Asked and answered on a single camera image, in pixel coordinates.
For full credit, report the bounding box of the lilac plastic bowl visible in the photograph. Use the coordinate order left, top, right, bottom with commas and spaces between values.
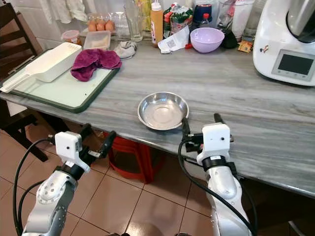
190, 27, 225, 54

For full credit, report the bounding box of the red plastic stool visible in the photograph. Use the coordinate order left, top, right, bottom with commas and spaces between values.
103, 133, 151, 184

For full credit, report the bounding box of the shallow stainless steel bowl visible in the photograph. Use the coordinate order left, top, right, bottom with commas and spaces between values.
138, 92, 189, 131

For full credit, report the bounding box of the green rimmed cutting board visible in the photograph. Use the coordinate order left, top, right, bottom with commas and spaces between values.
7, 49, 121, 114

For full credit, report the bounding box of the purple towel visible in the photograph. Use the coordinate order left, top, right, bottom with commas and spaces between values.
70, 48, 122, 82

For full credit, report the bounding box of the small yellow sachet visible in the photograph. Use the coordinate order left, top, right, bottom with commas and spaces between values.
237, 40, 253, 53

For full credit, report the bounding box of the small black object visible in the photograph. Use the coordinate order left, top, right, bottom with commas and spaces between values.
221, 29, 238, 49

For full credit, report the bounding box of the white plastic bag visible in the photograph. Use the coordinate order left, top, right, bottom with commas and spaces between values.
157, 26, 190, 54

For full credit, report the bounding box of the crumpled grey cloth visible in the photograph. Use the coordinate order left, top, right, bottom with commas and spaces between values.
113, 41, 137, 60

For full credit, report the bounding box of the clear square plastic container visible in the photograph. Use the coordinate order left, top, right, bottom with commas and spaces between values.
83, 30, 112, 51

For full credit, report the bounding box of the small pink lidded tub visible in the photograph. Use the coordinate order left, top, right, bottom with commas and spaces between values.
62, 30, 81, 45

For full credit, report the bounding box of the small bottle with red cap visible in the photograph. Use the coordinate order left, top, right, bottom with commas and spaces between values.
199, 13, 211, 28

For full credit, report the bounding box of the white kitchen machine with display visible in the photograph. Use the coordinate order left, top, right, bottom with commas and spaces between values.
252, 0, 315, 87

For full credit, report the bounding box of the clear plastic jug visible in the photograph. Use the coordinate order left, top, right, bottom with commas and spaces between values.
218, 0, 255, 40

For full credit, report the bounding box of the orange bottle with white cap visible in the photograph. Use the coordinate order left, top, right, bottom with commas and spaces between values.
150, 2, 164, 47

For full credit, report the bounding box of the green and red snack packet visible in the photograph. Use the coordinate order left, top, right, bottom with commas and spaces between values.
163, 3, 193, 36

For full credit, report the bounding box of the dark blue jar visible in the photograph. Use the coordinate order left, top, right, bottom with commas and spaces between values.
193, 0, 215, 20

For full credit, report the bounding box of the clear egg carton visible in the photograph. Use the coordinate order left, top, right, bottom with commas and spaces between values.
86, 12, 128, 38

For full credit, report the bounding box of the tall clear drinking glass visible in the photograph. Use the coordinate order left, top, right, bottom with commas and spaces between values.
124, 1, 143, 42

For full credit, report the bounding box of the hanging white towel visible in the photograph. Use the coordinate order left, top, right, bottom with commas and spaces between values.
47, 0, 87, 24

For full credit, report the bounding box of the dark wooden chair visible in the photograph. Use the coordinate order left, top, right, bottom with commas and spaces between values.
0, 2, 31, 148

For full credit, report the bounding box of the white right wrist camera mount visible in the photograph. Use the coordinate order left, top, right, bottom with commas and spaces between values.
197, 123, 232, 166

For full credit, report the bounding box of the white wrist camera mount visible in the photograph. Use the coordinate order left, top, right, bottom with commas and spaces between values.
54, 131, 84, 173
197, 123, 232, 166

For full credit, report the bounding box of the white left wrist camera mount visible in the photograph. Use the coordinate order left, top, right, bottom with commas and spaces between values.
54, 131, 84, 173

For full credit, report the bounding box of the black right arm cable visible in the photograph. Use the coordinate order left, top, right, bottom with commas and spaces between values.
178, 139, 259, 236

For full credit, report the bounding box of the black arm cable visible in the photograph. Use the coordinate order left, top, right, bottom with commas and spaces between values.
178, 139, 259, 236
12, 138, 56, 236

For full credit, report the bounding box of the white plastic container with handle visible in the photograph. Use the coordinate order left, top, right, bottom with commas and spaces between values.
0, 42, 82, 93

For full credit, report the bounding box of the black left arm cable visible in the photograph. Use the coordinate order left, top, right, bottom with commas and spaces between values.
12, 138, 56, 236

